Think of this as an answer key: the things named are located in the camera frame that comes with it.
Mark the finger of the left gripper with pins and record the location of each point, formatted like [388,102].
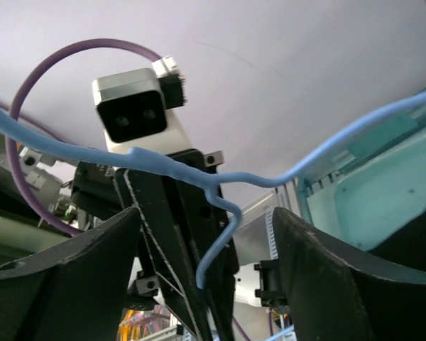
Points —
[201,223]

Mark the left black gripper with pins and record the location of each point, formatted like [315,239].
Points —
[94,192]

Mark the grey slotted cable duct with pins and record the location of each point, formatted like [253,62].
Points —
[254,240]

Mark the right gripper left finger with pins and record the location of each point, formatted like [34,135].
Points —
[75,290]

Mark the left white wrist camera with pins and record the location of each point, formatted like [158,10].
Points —
[137,108]

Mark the teal plastic bin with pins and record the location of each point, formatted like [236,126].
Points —
[371,192]

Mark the blue hanger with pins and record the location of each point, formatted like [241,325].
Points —
[151,162]

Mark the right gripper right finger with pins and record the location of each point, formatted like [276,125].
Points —
[338,292]

